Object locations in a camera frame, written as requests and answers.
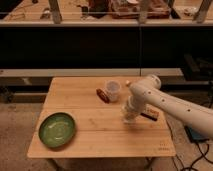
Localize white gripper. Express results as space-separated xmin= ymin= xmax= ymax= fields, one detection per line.
xmin=122 ymin=100 xmax=142 ymax=123

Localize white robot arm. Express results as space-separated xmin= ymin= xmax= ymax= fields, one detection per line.
xmin=122 ymin=75 xmax=213 ymax=140

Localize wooden table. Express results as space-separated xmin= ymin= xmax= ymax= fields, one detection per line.
xmin=28 ymin=77 xmax=176 ymax=158

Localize long grey shelf bench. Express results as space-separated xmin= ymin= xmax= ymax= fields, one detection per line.
xmin=0 ymin=68 xmax=183 ymax=77

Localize green round plate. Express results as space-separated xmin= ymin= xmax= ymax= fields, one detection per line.
xmin=38 ymin=112 xmax=76 ymax=148

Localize brown tray with items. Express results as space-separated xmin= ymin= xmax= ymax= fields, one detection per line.
xmin=109 ymin=0 xmax=171 ymax=18

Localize black cable on floor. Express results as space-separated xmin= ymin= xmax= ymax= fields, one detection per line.
xmin=171 ymin=141 xmax=213 ymax=171

